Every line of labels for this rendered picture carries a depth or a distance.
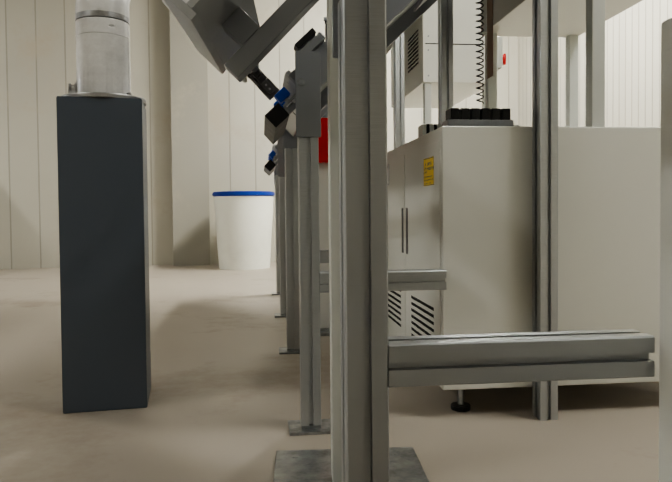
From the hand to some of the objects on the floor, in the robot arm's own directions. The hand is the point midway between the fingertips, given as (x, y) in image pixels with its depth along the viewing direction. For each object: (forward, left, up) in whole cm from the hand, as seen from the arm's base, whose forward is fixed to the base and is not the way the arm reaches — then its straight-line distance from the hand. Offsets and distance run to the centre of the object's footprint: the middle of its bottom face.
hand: (269, 89), depth 153 cm
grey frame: (+34, +10, -73) cm, 81 cm away
